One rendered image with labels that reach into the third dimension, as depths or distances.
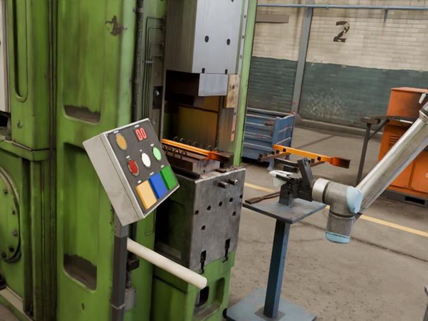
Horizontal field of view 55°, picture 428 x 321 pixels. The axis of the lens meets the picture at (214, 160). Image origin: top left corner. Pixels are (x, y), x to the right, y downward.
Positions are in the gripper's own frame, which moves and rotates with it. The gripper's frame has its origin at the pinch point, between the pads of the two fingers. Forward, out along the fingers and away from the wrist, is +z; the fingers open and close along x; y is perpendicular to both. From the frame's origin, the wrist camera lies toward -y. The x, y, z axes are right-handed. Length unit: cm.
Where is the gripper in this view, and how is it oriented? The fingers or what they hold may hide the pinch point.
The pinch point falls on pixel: (272, 171)
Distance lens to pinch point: 173.8
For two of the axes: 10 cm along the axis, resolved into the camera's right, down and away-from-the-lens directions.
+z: -7.8, -2.3, 5.9
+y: -0.9, 9.6, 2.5
